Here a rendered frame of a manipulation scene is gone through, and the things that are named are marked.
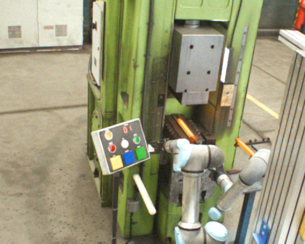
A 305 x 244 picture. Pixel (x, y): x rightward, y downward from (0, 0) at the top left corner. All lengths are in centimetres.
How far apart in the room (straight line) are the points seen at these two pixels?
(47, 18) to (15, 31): 60
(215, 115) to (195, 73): 51
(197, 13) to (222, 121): 89
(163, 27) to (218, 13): 39
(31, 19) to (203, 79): 535
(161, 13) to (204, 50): 37
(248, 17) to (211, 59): 43
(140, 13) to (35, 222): 202
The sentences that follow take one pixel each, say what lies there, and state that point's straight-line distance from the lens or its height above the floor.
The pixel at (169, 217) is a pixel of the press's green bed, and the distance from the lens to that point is 336.
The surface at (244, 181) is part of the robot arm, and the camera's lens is 234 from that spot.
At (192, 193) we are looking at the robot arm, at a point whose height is 123.
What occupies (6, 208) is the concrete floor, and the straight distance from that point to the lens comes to 403.
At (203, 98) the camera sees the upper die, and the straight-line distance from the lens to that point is 296.
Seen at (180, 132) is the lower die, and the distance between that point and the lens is 316.
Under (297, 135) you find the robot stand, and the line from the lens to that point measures 164.
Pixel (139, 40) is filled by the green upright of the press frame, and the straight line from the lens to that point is 281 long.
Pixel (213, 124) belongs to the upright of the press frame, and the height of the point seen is 102.
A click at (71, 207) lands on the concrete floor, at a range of 397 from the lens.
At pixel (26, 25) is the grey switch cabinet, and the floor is 50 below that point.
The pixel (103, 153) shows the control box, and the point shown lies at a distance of 265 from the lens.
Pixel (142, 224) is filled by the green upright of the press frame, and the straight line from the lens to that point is 358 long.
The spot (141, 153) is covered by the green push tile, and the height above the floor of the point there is 101.
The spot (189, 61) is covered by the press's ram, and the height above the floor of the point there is 158.
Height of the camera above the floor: 244
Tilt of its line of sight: 26 degrees down
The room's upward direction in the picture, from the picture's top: 7 degrees clockwise
